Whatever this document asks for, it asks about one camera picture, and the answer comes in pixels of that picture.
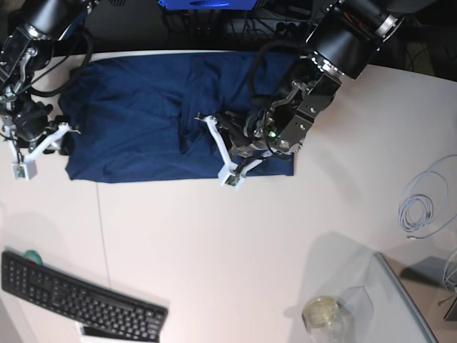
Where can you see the green tape roll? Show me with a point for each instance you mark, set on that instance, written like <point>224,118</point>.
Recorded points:
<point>32,256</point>

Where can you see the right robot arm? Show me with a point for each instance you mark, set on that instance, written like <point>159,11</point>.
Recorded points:
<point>29,48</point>

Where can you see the clear glass jar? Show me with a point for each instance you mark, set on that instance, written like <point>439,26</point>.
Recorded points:
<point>343,318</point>

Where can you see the black computer keyboard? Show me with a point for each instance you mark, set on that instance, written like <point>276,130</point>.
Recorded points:
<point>96,307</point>

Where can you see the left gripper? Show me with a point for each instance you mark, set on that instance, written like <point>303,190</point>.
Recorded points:
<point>240,136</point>

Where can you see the blue long-sleeve t-shirt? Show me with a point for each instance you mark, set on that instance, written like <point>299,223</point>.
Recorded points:
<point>136,115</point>

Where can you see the blue box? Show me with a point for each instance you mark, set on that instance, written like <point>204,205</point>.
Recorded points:
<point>243,5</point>

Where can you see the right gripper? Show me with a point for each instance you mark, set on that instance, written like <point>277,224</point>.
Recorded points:
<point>25,126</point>

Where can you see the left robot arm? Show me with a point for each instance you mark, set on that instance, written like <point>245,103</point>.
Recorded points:
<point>342,44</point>

